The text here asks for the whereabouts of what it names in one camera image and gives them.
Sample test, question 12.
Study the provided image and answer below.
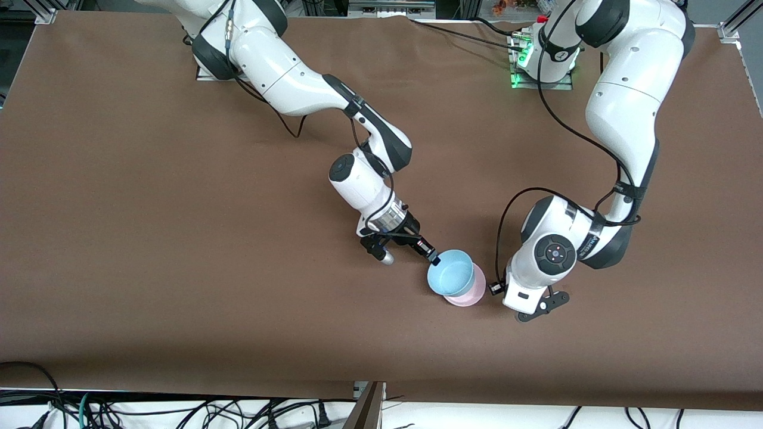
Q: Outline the light blue bowl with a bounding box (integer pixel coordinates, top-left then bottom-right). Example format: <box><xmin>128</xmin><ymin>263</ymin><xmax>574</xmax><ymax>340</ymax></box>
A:
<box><xmin>426</xmin><ymin>248</ymin><xmax>476</xmax><ymax>297</ymax></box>

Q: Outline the pink bowl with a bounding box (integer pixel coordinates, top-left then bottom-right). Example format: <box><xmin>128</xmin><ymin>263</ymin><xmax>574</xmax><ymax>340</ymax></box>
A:
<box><xmin>443</xmin><ymin>263</ymin><xmax>487</xmax><ymax>308</ymax></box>

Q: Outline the brown table cover sheet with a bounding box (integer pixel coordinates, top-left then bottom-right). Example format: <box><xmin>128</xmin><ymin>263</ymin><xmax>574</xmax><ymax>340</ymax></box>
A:
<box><xmin>0</xmin><ymin>12</ymin><xmax>763</xmax><ymax>412</ymax></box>

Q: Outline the grey power strip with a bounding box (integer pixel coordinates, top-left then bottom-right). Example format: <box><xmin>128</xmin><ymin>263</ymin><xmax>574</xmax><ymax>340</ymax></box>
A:
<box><xmin>348</xmin><ymin>0</ymin><xmax>437</xmax><ymax>18</ymax></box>

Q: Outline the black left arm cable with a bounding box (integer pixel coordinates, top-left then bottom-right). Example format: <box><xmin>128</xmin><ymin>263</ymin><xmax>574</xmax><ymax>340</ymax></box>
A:
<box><xmin>495</xmin><ymin>0</ymin><xmax>642</xmax><ymax>287</ymax></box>

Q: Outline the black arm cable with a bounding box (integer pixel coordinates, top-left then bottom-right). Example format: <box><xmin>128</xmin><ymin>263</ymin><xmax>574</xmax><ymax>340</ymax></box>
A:
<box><xmin>223</xmin><ymin>0</ymin><xmax>427</xmax><ymax>246</ymax></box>
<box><xmin>495</xmin><ymin>0</ymin><xmax>642</xmax><ymax>287</ymax></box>

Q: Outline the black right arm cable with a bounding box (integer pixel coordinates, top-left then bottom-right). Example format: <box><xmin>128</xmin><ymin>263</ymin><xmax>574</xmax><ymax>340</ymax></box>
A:
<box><xmin>223</xmin><ymin>0</ymin><xmax>427</xmax><ymax>246</ymax></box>

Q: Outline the aluminium frame post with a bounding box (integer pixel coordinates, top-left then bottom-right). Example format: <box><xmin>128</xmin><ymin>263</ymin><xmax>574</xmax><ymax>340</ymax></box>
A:
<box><xmin>343</xmin><ymin>381</ymin><xmax>386</xmax><ymax>429</ymax></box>

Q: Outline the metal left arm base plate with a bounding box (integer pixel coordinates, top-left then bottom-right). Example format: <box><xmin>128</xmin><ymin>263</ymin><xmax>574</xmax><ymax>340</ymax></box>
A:
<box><xmin>511</xmin><ymin>70</ymin><xmax>574</xmax><ymax>91</ymax></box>

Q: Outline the black cable across cover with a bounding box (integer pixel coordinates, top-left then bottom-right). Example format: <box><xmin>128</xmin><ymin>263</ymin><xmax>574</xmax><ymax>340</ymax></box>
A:
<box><xmin>408</xmin><ymin>17</ymin><xmax>526</xmax><ymax>46</ymax></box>

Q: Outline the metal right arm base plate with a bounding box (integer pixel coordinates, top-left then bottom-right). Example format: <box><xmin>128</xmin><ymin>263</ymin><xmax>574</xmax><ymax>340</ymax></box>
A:
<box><xmin>196</xmin><ymin>64</ymin><xmax>240</xmax><ymax>82</ymax></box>

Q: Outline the thick black looped cable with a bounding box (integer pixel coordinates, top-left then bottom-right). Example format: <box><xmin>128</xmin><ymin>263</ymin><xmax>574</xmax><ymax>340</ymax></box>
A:
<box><xmin>0</xmin><ymin>361</ymin><xmax>61</xmax><ymax>409</ymax></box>

